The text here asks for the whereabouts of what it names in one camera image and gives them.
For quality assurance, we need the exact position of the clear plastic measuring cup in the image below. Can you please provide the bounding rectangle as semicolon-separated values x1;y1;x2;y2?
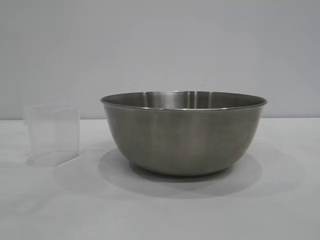
22;103;81;167

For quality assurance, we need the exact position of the stainless steel mixing bowl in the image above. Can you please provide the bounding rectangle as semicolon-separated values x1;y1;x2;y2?
99;90;268;177

